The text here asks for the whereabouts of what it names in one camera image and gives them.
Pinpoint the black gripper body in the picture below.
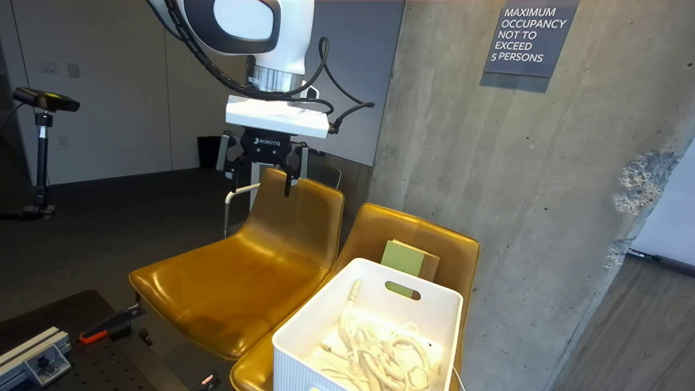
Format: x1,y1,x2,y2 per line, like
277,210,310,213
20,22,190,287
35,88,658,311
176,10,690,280
237,128,299,166

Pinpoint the thin white rope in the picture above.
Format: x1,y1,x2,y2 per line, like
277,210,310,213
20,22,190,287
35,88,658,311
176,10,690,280
314,321,436,391

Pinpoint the white plastic laundry basket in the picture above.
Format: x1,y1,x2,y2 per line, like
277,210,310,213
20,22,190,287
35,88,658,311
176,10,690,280
269,257,465,391

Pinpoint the black waste bin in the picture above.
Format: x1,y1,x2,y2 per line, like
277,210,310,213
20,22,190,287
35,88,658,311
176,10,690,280
195,135,229,172

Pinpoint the mustard yellow leather chair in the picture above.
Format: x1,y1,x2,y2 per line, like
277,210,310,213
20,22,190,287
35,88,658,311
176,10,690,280
227,202,481,391
125,166,347,363

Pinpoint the black stand with tripod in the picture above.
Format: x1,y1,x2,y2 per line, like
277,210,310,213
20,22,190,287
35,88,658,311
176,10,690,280
9,85,83,223

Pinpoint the black perforated breadboard table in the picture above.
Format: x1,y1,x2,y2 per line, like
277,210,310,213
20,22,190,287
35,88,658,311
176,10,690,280
0,288,234,391

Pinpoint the grey maximum occupancy sign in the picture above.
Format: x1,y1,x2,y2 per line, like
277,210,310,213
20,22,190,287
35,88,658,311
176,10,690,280
480,0,581,95

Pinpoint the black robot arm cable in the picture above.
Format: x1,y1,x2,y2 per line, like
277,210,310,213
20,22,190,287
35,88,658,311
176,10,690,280
145,0,377,137

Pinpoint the wall whiteboard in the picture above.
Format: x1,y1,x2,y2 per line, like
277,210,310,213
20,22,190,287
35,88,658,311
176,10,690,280
251,0,406,170

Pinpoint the aluminium rail with knob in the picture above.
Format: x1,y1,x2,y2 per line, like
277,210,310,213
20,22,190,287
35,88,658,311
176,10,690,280
0,323,74,391

